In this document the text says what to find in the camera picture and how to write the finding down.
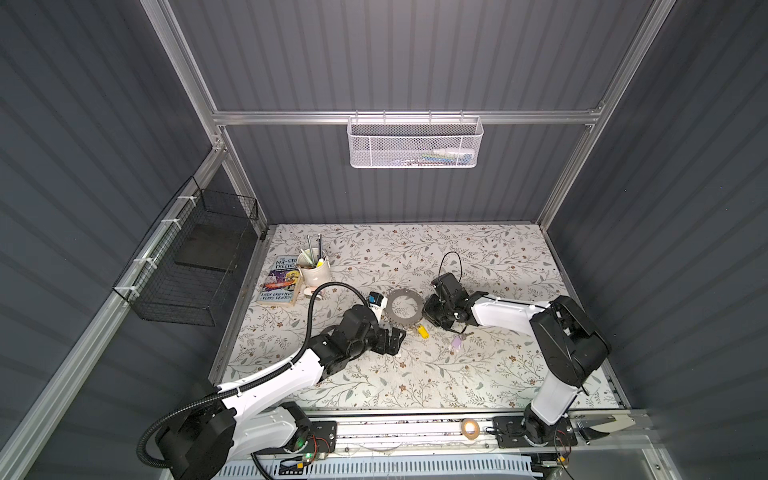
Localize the white pen cup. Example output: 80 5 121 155
296 248 332 288

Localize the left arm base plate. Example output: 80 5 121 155
284 420 338 454

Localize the colourful paperback book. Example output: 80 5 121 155
257 255 303 306

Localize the purple capped key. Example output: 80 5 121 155
451 335 464 351

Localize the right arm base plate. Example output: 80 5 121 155
485 415 578 448

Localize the black wire mesh basket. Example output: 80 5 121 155
113 178 260 327

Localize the roll of tape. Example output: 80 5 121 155
460 418 481 441

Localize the large metal ring with keyrings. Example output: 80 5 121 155
384 287 425 326

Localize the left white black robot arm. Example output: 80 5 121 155
156 305 406 479

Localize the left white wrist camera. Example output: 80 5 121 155
368 291 388 322

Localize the white wire mesh basket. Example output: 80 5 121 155
346 115 484 169

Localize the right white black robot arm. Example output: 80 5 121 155
422 273 611 446

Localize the left black corrugated cable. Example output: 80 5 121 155
136 281 370 469

